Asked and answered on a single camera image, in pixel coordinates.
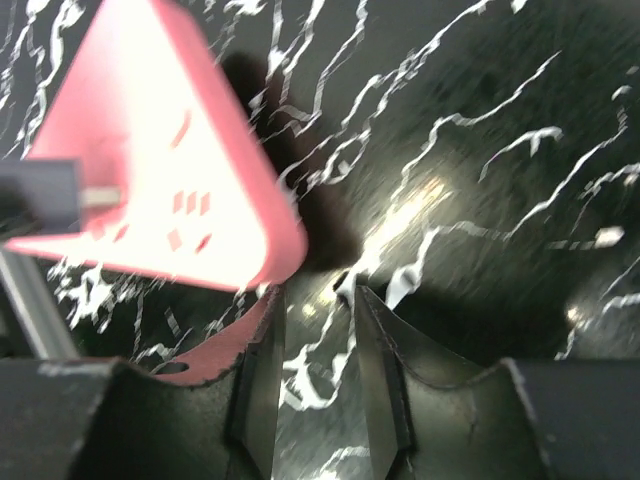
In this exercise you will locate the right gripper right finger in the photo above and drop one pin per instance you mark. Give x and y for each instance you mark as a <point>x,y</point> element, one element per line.
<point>432,414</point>

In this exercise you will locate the grey plug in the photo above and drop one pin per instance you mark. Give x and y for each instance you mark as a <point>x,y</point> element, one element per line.
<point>47,198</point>

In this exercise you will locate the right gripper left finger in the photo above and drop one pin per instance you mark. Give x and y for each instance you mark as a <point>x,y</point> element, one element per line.
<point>213,417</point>

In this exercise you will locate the pink triangular socket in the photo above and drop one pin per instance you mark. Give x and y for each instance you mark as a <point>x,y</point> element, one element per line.
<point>145,109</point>

